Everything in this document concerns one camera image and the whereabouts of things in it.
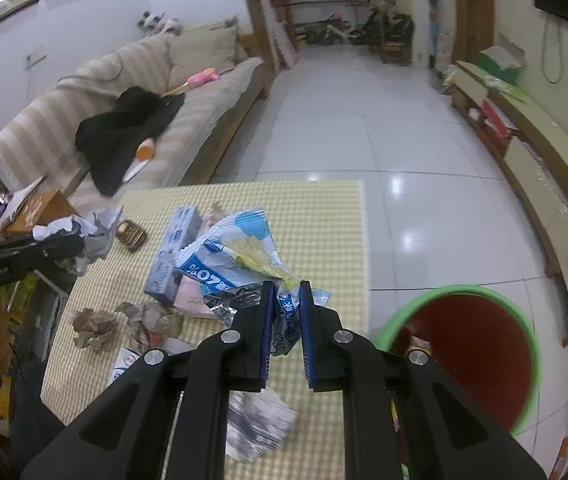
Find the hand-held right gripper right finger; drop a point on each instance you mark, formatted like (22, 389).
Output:
(306, 335)

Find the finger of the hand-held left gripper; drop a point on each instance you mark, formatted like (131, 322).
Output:
(63, 264)
(61, 246)

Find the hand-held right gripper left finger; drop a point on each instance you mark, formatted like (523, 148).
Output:
(266, 335)

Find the grey paper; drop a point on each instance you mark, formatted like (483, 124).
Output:
(98, 240)

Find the blue and white snack bag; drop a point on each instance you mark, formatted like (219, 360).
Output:
(234, 255)

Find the blue toothpaste box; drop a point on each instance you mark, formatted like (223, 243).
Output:
(173, 250)

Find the white and blue milk carton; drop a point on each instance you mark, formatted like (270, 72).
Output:
(126, 365)

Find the red bin with green rim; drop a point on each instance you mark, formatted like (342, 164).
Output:
(474, 360)

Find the wooden side cabinet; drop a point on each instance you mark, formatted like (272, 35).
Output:
(43, 210)

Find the open book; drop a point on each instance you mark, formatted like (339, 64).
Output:
(18, 200)

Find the brown crumpled paper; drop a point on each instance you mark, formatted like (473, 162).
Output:
(151, 322)
(93, 327)

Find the dark brown snack wrapper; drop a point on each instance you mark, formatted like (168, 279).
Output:
(131, 235)

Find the pink packet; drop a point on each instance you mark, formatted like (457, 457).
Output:
(191, 295)

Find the black and white patterned wrapper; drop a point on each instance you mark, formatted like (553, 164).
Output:
(259, 425)

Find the yellow checked tablecloth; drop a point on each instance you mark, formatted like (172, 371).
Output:
(314, 240)

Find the black jacket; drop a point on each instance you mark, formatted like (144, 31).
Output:
(123, 130)

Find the person's left leg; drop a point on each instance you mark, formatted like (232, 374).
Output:
(38, 400)

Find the striped beige sofa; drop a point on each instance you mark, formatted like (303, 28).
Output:
(203, 105)

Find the pink toy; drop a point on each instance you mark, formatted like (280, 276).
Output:
(203, 79)

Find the beige cushion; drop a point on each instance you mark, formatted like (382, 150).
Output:
(203, 50)

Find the panda plush toy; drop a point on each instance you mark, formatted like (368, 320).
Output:
(156, 22)

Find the red flat box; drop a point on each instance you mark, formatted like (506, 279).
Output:
(496, 122)

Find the cream television cabinet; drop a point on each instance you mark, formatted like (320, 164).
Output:
(544, 160)

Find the balance bike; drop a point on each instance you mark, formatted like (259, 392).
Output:
(331, 30)

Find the chair with dark clothes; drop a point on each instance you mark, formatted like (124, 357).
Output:
(389, 30)

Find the green cardboard box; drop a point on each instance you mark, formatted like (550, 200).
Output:
(499, 67)

